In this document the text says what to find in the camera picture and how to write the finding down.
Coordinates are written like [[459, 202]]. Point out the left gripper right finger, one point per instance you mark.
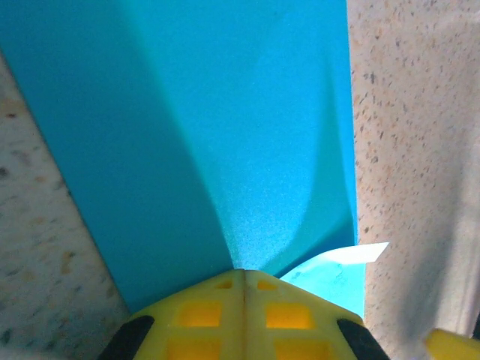
[[296, 326]]

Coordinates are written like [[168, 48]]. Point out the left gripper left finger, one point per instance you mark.
[[195, 326]]

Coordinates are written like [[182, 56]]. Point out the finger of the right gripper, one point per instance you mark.
[[457, 348]]

